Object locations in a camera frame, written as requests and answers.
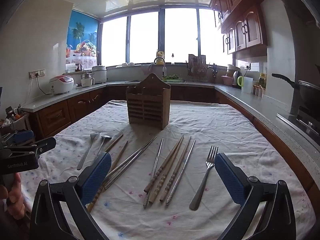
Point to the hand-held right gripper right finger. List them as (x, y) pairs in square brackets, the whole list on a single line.
[(230, 177)]

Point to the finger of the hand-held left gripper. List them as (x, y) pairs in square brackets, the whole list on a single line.
[(23, 136), (45, 145)]

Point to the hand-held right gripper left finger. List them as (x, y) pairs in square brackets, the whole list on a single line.
[(96, 177)]

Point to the metal chopstick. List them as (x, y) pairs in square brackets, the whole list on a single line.
[(181, 170), (155, 165), (124, 170), (126, 161)]

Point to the wooden utensil holder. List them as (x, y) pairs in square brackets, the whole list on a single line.
[(147, 100)]

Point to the person's left hand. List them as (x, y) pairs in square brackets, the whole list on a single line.
[(18, 207)]

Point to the small metal fork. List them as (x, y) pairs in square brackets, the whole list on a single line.
[(87, 152)]

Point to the large metal fork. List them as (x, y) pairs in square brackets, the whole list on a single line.
[(203, 182)]

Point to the wooden lower cabinets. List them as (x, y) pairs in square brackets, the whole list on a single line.
[(55, 115)]

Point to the wooden cabinets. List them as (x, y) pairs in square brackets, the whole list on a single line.
[(55, 115), (250, 27)]

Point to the metal spoon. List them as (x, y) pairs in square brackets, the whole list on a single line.
[(106, 138)]

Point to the red and white rice cooker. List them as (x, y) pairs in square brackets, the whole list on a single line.
[(61, 83)]

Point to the white soy milk maker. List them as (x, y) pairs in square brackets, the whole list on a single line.
[(87, 80)]

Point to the grey kitchen countertop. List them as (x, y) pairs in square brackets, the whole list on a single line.
[(250, 100)]

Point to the small dark kettle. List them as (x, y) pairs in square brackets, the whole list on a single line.
[(79, 67)]

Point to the large white rice cooker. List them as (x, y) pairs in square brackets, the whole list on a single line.
[(99, 74)]

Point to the spice jar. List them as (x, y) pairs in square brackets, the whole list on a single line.
[(263, 93), (260, 92)]

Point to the black gas stove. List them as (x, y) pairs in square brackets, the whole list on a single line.
[(303, 125)]

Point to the pink basin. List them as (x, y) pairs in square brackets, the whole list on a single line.
[(227, 80)]

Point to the steel electric kettle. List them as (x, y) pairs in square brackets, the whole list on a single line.
[(235, 78)]

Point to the yellow cap sauce bottle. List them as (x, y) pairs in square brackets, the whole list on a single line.
[(262, 80)]

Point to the knife block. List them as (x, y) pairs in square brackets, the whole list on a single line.
[(213, 73)]

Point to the beige lidded pot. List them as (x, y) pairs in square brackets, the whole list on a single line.
[(232, 70)]

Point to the kitchen sink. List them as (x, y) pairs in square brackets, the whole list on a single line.
[(155, 81)]

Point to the black wok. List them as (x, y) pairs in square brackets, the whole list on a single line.
[(308, 93)]

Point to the green vegetable basket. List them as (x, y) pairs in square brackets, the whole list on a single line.
[(172, 77)]

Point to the dish rack with boards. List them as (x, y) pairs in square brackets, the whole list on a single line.
[(196, 63)]

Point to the pink dishcloth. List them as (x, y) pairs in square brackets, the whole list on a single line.
[(148, 69)]

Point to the chrome kitchen faucet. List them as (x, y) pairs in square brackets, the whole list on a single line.
[(163, 67)]

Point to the clear soap dispenser bottle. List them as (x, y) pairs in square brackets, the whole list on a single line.
[(172, 60)]

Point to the yellow detergent bottle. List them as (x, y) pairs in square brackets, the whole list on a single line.
[(160, 54)]

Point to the large kitchen window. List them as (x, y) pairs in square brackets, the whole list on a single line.
[(145, 37)]

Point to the wooden upper cabinets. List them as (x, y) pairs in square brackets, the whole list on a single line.
[(250, 27)]

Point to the wall socket strip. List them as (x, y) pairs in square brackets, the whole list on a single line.
[(37, 73)]

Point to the white wall socket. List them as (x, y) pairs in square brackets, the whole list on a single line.
[(247, 66)]

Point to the tropical fruit wall poster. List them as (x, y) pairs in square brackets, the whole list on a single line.
[(83, 32)]

